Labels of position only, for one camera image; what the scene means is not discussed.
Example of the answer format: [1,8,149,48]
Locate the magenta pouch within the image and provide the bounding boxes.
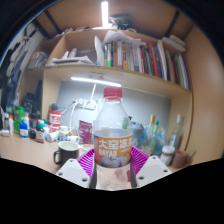
[78,120,94,145]

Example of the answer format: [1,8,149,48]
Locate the clear red-capped drink bottle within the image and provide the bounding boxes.
[92,86,134,191]

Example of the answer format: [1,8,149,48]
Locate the white power strip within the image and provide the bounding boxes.
[74,98,98,110]

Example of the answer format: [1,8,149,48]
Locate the brown mug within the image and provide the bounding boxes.
[171,149,193,169]

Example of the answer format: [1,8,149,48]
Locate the blue plastic bag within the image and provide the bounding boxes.
[141,124,172,156]

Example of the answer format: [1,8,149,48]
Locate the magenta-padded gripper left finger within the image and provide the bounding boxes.
[54,147,96,190]

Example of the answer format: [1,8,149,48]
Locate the green plastic container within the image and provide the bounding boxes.
[13,106,25,134]

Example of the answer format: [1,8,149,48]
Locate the white ceiling tube light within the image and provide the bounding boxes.
[100,0,110,28]

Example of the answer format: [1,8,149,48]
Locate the grey shaker bottle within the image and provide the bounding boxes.
[130,121,145,148]

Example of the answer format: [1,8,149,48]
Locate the red and white can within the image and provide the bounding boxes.
[48,110,62,129]

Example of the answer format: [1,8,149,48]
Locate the small brown bottle green cap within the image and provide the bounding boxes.
[35,123,46,144]

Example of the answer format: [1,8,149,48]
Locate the black mug white inside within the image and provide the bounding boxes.
[53,140,81,167]

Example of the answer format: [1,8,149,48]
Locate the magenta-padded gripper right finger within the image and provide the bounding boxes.
[130,146,173,189]

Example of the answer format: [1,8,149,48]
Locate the clear glass bottle yellow cap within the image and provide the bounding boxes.
[141,114,156,154]

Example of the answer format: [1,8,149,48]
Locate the wooden shelf unit with books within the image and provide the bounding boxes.
[19,28,194,101]

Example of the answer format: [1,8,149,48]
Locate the dark hanging clothes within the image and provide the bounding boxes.
[0,36,38,108]

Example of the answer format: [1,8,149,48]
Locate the brown jar white lid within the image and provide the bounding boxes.
[159,145,176,166]

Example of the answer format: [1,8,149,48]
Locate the white under-shelf tube light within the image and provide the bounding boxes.
[70,76,123,88]

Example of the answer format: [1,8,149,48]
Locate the tall clear glass bottle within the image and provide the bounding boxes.
[169,113,184,151]

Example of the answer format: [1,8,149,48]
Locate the small blue and white bottle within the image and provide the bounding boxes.
[19,121,30,139]

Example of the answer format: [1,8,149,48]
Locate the green glass bottle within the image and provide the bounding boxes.
[149,120,160,156]

